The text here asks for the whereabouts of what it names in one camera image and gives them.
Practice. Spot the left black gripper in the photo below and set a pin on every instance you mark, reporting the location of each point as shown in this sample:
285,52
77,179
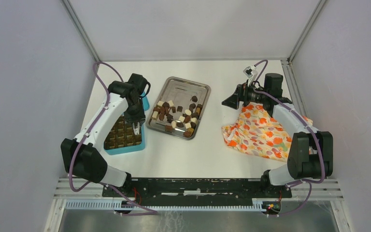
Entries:
140,117

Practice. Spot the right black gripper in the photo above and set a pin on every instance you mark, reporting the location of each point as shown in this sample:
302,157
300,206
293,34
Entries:
240,94

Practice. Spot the metal serving tongs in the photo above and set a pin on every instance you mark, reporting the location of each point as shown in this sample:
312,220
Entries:
136,126

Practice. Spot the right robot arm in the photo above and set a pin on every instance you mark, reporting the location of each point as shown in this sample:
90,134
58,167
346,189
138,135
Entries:
310,157

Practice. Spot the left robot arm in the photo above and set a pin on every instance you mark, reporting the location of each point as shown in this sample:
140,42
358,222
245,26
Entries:
84,155

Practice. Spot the teal chocolate box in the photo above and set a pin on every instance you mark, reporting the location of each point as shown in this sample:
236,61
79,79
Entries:
122,139

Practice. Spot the teal box lid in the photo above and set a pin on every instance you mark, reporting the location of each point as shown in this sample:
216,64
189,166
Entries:
146,104

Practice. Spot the floral cloth bag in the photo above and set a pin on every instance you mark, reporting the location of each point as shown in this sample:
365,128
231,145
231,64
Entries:
256,133

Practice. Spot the silver metal tray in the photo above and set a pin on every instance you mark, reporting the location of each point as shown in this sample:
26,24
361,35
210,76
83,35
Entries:
178,87

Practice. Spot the pile of assorted chocolates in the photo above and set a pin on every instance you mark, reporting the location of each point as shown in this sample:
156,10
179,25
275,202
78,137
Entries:
178,117

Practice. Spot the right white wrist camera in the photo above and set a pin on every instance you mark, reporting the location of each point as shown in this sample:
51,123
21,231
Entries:
251,72

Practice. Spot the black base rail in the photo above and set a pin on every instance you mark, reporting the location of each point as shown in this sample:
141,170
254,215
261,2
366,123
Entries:
201,191

